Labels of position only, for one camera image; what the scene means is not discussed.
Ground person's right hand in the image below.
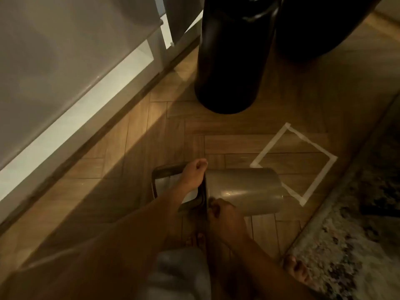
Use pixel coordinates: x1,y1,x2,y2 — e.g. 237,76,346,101
207,197,249,245

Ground person's left hand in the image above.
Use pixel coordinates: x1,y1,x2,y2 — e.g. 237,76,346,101
176,158,209,193

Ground grey cylindrical jug with handle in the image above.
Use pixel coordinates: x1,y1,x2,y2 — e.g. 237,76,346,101
151,163,284,216

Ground person's left forearm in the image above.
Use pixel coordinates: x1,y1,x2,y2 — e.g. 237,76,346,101
0,184,188,300

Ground person's right forearm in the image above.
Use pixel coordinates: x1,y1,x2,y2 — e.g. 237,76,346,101
223,236,329,300

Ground person's grey shorts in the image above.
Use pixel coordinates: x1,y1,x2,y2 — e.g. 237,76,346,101
142,247,214,300

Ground person's right foot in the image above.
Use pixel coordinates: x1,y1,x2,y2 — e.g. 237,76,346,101
284,255,316,289

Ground tall black floor vase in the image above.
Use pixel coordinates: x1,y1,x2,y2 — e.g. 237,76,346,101
194,0,282,115

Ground white tape square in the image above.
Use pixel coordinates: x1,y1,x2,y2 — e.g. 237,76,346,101
250,122,338,207

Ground patterned beige rug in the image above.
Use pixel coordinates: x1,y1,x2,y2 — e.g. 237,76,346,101
283,94,400,300

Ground white cabinet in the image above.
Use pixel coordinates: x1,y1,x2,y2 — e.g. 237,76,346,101
0,0,204,222

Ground wide black floor vase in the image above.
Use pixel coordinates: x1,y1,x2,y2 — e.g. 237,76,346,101
275,0,384,63

